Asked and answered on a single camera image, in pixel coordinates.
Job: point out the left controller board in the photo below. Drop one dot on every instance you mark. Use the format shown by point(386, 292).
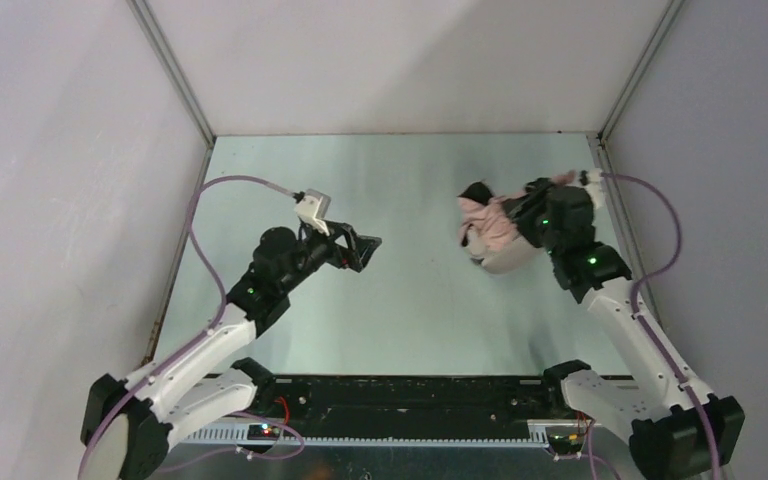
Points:
point(263, 432)

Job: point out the aluminium frame rail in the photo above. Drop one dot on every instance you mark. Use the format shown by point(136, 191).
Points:
point(232, 431)

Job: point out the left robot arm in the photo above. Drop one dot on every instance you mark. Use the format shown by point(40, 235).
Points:
point(131, 424)

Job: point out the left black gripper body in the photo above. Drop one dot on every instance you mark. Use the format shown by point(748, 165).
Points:
point(344, 243)

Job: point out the controller board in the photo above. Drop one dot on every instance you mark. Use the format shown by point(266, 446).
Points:
point(263, 432)
point(566, 446)

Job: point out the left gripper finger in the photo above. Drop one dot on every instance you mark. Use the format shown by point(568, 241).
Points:
point(357, 232)
point(358, 256)

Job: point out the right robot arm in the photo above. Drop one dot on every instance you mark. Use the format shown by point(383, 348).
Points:
point(642, 358)

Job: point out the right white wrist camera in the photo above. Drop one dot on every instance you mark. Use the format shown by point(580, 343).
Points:
point(592, 182)

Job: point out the pink folding umbrella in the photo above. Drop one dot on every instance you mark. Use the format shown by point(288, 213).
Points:
point(484, 213)

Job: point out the right controller board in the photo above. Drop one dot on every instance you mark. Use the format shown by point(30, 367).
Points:
point(566, 446)

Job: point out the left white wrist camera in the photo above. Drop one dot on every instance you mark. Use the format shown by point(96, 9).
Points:
point(311, 208)

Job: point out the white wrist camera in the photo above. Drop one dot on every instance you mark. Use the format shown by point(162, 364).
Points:
point(592, 182)
point(311, 208)

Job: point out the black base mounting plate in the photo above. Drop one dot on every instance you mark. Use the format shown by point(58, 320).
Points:
point(365, 408)

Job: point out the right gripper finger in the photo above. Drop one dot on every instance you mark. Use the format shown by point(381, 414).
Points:
point(529, 223)
point(533, 200)

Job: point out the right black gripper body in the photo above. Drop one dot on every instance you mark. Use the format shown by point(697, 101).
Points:
point(534, 211)

